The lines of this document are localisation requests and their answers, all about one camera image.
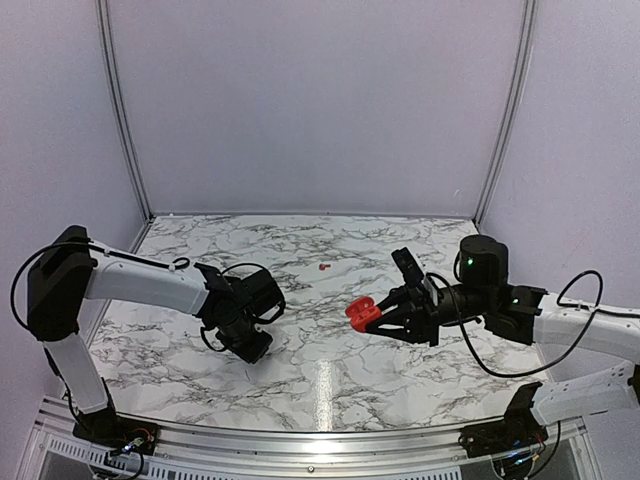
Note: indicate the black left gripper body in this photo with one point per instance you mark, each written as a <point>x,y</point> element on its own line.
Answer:
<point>235,337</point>

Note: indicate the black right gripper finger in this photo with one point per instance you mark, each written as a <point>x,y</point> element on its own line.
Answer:
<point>391,326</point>
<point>398,297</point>

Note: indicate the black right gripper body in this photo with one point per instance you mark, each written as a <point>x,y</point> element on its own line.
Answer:
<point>429,317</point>

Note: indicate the red round charging case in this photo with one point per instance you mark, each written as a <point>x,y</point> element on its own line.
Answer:
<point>362,312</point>

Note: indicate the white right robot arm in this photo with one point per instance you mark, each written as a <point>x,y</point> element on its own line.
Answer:
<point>530,315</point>

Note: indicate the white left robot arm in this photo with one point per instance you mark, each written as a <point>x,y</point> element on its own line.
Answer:
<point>74,269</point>

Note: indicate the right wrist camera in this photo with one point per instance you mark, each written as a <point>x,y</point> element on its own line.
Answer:
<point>419,285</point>

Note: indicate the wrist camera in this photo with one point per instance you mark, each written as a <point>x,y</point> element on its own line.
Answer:
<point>419,285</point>
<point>261,297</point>

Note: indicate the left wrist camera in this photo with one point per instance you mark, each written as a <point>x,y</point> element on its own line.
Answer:
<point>261,297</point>

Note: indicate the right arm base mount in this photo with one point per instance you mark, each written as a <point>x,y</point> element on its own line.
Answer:
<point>516,429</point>

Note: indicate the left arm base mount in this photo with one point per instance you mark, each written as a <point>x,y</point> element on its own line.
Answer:
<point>110,429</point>

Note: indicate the front aluminium rail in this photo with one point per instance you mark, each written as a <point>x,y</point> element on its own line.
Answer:
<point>183,451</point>

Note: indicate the right aluminium frame post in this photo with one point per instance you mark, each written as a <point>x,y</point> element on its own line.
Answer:
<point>514,97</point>

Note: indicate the aluminium frame post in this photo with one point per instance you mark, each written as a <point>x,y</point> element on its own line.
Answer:
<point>514,97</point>
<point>116,96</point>

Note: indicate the left aluminium frame post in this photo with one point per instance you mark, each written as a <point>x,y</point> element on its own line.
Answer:
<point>116,96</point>

